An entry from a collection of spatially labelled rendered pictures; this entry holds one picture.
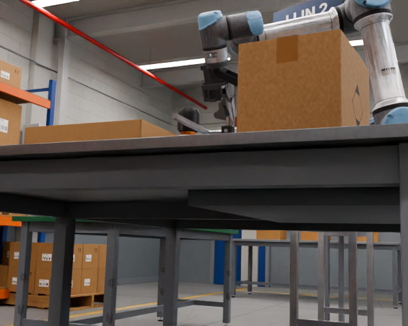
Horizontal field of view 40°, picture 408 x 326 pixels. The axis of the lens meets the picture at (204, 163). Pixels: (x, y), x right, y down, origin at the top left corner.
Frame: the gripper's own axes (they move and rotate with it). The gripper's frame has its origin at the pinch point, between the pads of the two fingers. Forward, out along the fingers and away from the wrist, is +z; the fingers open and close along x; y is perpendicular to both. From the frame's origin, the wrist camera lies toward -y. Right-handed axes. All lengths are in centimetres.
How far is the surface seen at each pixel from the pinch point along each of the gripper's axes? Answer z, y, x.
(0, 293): 221, 348, -198
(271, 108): -16, -27, 46
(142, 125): -24, -13, 79
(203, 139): -22, -26, 84
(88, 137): -22, -2, 80
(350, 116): -12, -43, 41
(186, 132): 8.9, 27.7, -22.1
